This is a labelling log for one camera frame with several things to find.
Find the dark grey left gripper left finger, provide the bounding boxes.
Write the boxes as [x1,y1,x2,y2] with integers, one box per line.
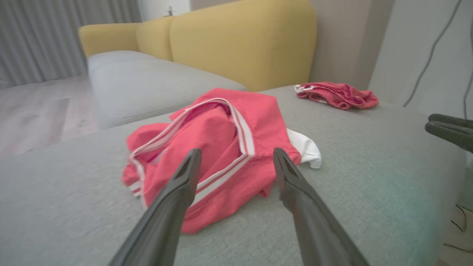
[107,148,203,266]

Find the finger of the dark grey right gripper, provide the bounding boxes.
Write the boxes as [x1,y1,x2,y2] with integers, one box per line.
[428,113,473,130]
[425,122,473,154]

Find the red jersey with white trim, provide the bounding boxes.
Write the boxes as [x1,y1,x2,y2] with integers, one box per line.
[122,88,322,234]

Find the short grey wall cable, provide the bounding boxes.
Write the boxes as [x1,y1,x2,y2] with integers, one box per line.
[463,66,473,119]

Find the small yellow sofa backrest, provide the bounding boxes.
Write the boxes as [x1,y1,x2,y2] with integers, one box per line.
[135,17,174,61]

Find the large grey sofa seat cushion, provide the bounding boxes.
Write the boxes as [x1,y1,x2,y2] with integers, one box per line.
[0,85,468,266]

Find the wide yellow sofa backrest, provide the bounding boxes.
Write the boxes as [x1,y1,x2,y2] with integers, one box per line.
[169,0,318,92]

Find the narrow grey sofa seat cushion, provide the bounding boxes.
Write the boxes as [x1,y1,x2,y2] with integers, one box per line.
[87,50,248,130]

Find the long grey wall cable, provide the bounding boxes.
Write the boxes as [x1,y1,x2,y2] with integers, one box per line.
[402,0,463,108]

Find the grey pleated curtain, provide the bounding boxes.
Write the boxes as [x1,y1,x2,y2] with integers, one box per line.
[0,0,143,88]

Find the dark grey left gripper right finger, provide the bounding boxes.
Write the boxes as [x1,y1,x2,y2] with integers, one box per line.
[273,147,370,266]

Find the low yellow sofa backrest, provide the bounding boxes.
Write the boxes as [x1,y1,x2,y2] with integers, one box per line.
[78,23,142,58]

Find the red shorts with white stripe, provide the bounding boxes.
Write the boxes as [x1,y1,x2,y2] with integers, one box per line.
[295,82,379,110]

